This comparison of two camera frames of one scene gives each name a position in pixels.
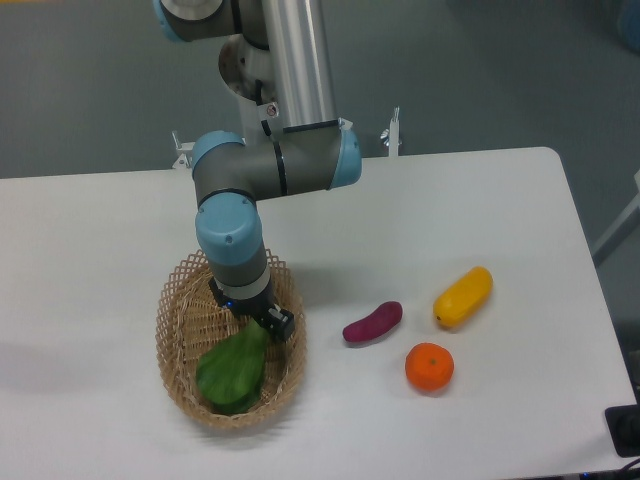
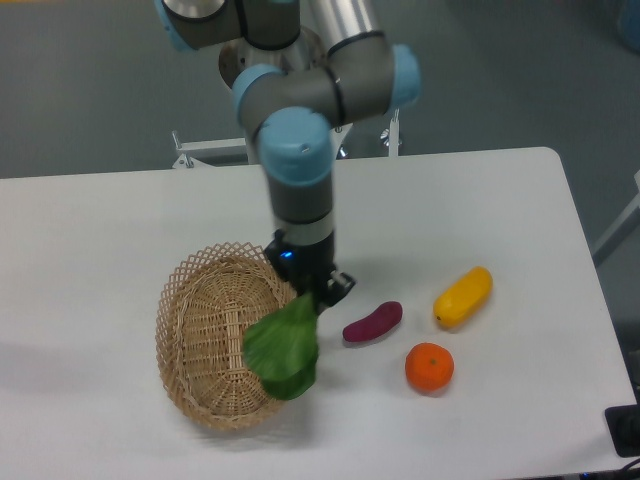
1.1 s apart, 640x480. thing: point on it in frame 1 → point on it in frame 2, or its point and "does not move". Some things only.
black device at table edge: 624,428 does not move
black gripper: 281,322 → 302,268
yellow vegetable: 463,297 does not move
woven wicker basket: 191,321 does not move
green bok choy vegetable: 229,371 → 282,348
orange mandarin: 428,367 does not move
